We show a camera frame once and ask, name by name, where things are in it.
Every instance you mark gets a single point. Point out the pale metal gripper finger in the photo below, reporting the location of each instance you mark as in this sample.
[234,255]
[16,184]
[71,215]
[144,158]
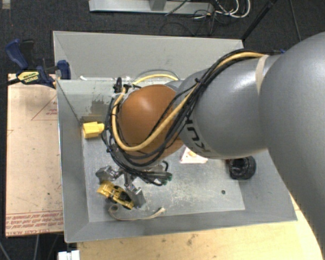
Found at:
[105,172]
[137,196]

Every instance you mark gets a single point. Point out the yellow and black toy vehicle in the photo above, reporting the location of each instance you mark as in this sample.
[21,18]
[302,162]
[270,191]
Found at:
[114,193]

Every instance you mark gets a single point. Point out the yellow toy block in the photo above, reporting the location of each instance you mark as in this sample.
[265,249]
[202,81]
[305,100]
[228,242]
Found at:
[92,130]

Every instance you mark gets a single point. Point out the grey metal bin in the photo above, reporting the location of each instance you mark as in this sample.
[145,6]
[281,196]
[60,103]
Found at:
[195,188]

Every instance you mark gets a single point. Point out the white and pink packet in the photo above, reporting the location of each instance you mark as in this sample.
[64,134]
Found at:
[191,157]

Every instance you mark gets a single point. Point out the brown cardboard board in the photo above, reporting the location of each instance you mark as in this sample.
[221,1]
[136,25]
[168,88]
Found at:
[32,156]

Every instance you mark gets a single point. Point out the black round object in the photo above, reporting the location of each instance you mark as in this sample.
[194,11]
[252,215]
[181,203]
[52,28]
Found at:
[242,168]

